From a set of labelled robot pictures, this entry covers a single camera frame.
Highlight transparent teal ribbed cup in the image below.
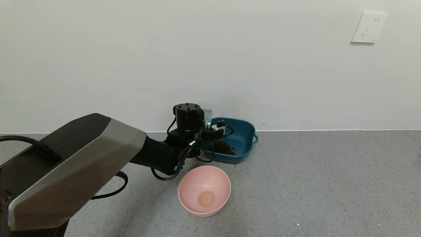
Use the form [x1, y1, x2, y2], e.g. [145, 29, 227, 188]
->
[201, 109, 214, 132]

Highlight roasted coffee beans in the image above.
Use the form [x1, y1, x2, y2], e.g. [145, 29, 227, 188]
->
[210, 141, 236, 156]

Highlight teal square plastic tray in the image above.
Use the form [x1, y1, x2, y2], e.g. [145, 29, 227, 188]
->
[197, 118, 259, 164]

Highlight pink plastic bowl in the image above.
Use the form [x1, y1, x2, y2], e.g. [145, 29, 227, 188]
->
[178, 166, 232, 217]

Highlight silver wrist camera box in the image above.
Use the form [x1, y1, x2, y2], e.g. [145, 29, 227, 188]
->
[211, 121, 228, 133]

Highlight white wall socket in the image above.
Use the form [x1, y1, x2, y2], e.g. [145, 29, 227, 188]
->
[351, 13, 389, 44]

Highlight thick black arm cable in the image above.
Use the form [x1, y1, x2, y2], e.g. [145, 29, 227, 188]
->
[0, 135, 128, 200]

